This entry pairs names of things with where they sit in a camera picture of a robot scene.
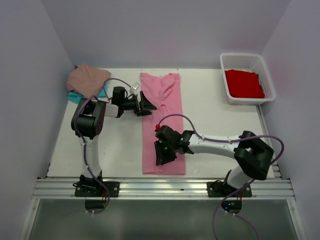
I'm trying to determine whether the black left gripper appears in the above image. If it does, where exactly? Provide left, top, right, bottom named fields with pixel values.
left=121, top=91, right=156, bottom=117

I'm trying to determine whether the pink polo shirt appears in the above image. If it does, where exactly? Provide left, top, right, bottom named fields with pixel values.
left=140, top=73, right=186, bottom=175

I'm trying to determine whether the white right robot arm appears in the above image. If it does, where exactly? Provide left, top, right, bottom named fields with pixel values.
left=154, top=125, right=274, bottom=197

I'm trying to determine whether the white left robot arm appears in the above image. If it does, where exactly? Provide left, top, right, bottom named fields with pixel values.
left=71, top=86, right=158, bottom=197

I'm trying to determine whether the beige folded shirt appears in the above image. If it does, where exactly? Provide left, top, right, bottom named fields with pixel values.
left=66, top=63, right=112, bottom=98

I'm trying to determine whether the teal folded shirt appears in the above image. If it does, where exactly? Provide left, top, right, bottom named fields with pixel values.
left=66, top=82, right=108, bottom=104

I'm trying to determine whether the red folded shirt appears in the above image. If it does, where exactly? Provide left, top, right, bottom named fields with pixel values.
left=224, top=69, right=265, bottom=99

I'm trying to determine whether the white plastic basket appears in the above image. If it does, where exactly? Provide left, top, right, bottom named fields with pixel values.
left=219, top=53, right=276, bottom=105

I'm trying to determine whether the dark blue garment in basket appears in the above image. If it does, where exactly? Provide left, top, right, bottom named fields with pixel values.
left=256, top=73, right=265, bottom=95

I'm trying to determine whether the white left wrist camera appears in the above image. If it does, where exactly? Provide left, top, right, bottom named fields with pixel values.
left=129, top=82, right=140, bottom=96

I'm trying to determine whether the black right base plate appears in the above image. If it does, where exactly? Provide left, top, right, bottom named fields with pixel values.
left=206, top=180, right=253, bottom=198

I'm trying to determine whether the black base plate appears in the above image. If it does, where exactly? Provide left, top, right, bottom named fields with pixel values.
left=206, top=180, right=253, bottom=198
left=72, top=181, right=120, bottom=198

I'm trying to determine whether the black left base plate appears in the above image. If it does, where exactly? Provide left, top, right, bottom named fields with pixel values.
left=72, top=181, right=120, bottom=198

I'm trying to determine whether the aluminium mounting rail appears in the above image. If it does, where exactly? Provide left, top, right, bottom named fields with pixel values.
left=32, top=178, right=295, bottom=200

